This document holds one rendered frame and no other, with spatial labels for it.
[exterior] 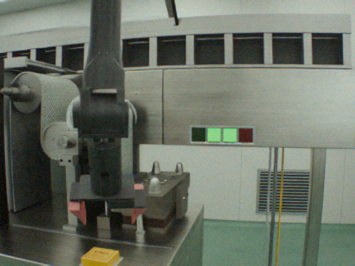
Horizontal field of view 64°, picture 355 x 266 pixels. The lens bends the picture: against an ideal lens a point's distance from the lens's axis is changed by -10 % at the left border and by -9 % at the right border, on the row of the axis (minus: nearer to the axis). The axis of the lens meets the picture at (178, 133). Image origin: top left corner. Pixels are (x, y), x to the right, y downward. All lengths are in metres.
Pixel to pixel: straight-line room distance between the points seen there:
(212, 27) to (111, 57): 0.83
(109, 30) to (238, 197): 3.28
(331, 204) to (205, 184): 1.48
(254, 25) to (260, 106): 0.31
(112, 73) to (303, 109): 0.87
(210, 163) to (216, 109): 2.42
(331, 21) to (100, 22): 0.98
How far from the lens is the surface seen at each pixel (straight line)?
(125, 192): 0.57
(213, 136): 1.19
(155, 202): 0.90
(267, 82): 1.20
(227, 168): 3.58
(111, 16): 0.48
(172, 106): 1.23
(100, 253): 0.79
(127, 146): 1.14
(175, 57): 1.33
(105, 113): 0.46
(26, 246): 0.93
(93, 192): 0.57
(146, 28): 1.32
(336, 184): 3.73
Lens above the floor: 1.25
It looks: 3 degrees down
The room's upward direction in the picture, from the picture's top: straight up
